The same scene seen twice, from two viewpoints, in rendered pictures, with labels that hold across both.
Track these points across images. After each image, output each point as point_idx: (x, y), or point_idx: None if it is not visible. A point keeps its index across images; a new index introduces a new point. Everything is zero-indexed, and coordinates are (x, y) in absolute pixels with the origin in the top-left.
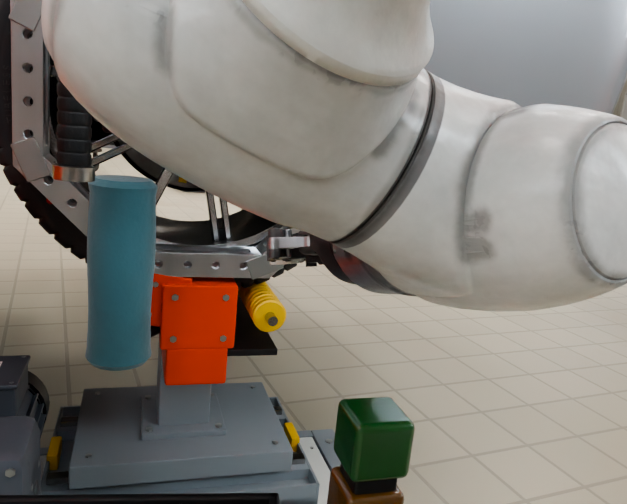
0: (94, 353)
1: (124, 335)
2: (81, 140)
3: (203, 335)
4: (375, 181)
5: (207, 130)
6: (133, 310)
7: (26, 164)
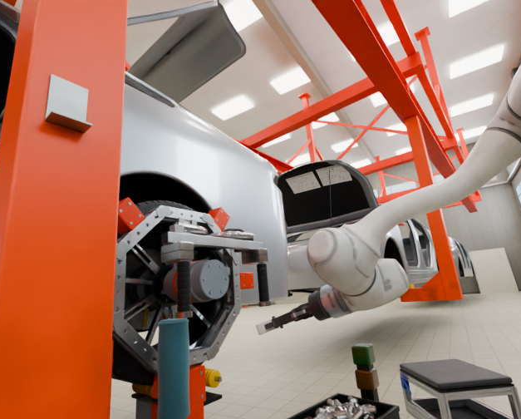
0: (170, 415)
1: (184, 398)
2: (189, 299)
3: (194, 397)
4: (372, 276)
5: (356, 269)
6: (187, 383)
7: (116, 324)
